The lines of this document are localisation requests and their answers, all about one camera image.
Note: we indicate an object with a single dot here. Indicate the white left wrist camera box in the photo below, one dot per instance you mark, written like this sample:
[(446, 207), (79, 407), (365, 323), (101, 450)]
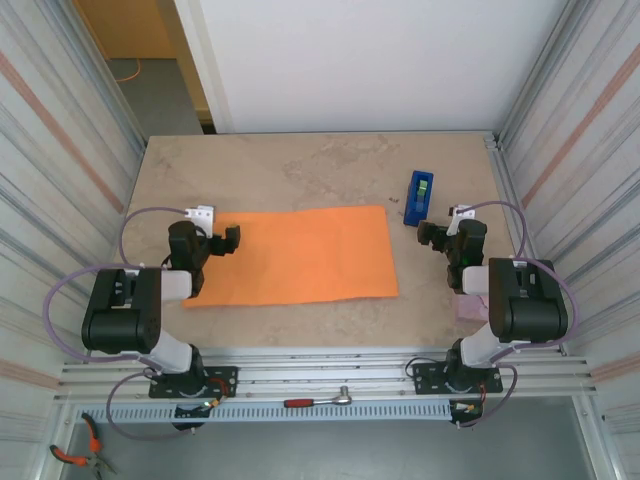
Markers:
[(202, 215)]

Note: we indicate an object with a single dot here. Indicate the green tape roll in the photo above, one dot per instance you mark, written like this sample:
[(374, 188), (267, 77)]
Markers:
[(423, 188)]

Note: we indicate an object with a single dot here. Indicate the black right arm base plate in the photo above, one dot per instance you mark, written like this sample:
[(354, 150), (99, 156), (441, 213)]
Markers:
[(425, 375)]

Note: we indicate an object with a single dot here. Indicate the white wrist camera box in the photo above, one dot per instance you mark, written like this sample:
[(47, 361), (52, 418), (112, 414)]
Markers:
[(461, 212), (202, 215)]

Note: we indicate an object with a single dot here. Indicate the aluminium frame post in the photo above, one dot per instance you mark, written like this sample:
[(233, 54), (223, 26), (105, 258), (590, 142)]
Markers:
[(112, 100), (537, 75)]

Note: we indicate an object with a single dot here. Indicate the aluminium rail frame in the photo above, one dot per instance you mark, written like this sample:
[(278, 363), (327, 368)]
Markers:
[(325, 370)]

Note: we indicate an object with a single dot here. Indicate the white door frame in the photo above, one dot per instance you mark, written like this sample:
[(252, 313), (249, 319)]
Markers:
[(205, 65)]

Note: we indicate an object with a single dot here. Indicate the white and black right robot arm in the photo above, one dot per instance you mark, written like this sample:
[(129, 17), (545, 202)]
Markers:
[(530, 310)]

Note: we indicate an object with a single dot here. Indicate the pink gift box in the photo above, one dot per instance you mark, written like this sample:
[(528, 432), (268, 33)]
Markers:
[(470, 310)]

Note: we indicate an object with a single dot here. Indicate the blue tape dispenser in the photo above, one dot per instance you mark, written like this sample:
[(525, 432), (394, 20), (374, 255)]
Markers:
[(415, 210)]

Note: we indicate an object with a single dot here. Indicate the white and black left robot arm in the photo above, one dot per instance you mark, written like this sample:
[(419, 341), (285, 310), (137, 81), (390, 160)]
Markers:
[(125, 320)]

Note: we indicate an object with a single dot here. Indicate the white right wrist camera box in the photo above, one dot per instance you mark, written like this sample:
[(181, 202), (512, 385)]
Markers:
[(461, 212)]

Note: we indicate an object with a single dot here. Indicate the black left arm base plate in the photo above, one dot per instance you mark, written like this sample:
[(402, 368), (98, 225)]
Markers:
[(225, 375)]

